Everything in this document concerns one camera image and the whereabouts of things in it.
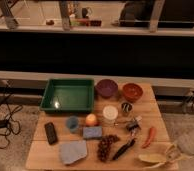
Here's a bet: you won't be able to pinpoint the grey-blue folded cloth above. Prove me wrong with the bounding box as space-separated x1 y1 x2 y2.
59 140 87 165

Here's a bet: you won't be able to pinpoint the black floor cable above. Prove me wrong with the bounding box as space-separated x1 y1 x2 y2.
0 83 24 167

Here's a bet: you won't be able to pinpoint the purple bowl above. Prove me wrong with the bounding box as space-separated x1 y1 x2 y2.
95 79 118 98

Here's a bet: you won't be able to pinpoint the orange carrot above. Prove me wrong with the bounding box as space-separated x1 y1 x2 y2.
142 127 157 148

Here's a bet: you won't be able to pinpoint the blue sponge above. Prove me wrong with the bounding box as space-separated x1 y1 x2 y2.
83 126 102 139

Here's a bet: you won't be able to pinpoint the black power adapter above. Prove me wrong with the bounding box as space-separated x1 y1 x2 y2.
0 119 9 128

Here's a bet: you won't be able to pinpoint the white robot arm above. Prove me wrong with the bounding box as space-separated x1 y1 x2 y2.
165 128 194 163

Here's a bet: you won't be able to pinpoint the dark red grape bunch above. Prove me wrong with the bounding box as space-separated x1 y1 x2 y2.
97 134 120 162

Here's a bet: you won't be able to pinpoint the black remote control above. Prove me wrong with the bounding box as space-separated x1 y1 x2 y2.
44 122 58 145

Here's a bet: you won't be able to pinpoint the green plastic tray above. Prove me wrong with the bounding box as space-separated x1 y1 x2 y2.
40 79 94 114

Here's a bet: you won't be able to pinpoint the cables at right wall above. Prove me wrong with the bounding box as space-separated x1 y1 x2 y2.
181 79 194 114

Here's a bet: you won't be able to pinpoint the peach apple fruit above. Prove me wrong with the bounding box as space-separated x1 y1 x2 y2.
85 114 98 126

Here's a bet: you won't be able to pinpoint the wooden table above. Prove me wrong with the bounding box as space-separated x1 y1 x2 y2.
26 83 170 171

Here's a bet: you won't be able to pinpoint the black handled brush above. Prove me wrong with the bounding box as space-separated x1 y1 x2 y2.
112 138 136 160

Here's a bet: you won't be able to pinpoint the blue plastic cup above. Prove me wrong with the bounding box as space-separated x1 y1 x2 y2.
66 116 79 133

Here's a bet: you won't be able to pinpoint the white lidded jar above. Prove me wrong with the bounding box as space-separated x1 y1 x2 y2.
103 105 118 124

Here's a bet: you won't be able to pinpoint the orange-red bowl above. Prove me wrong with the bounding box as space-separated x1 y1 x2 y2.
122 83 143 103

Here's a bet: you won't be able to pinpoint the metal clip tool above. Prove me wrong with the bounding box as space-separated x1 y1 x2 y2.
114 116 142 133

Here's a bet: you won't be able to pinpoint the small metal cup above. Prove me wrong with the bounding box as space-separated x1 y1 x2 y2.
121 102 132 116

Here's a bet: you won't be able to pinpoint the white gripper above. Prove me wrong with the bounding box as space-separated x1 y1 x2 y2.
165 130 194 164

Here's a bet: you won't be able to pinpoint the yellow banana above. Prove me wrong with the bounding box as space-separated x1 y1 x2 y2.
138 154 167 169

